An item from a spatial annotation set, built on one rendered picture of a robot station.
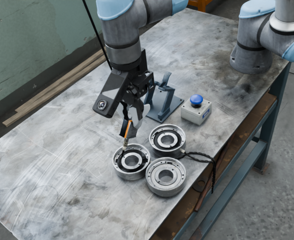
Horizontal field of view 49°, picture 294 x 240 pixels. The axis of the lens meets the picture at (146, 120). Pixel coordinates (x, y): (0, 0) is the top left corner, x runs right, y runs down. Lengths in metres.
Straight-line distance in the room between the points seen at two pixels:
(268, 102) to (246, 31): 0.44
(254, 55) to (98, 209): 0.73
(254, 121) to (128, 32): 0.86
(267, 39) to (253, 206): 0.97
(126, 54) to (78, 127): 0.44
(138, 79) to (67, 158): 0.36
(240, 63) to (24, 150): 0.78
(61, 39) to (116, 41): 2.02
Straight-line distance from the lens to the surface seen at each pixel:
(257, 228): 1.75
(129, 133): 0.85
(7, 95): 2.56
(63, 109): 1.16
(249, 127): 1.38
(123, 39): 0.68
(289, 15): 1.02
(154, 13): 0.69
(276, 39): 1.07
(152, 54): 1.34
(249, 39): 1.18
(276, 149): 2.06
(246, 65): 1.22
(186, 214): 1.13
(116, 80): 0.73
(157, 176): 0.87
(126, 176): 0.88
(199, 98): 1.00
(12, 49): 2.46
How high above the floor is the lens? 1.54
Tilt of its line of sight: 45 degrees down
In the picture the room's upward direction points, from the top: 8 degrees counter-clockwise
